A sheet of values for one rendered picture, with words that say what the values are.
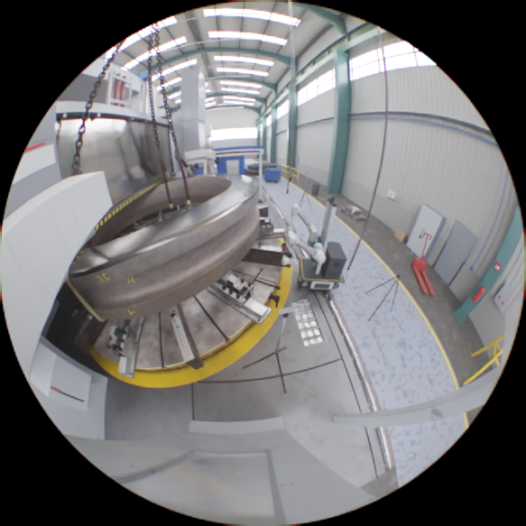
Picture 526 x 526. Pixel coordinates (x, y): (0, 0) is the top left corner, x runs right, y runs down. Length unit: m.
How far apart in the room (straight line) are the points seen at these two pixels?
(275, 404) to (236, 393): 0.56
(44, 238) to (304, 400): 2.87
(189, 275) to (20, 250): 1.85
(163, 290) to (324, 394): 2.61
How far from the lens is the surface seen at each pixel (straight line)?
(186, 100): 6.79
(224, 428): 2.48
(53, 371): 2.68
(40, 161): 1.50
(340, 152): 11.50
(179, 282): 2.09
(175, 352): 2.57
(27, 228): 0.91
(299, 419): 2.56
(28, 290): 0.89
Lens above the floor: 2.49
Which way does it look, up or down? 40 degrees down
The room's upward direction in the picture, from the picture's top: 1 degrees clockwise
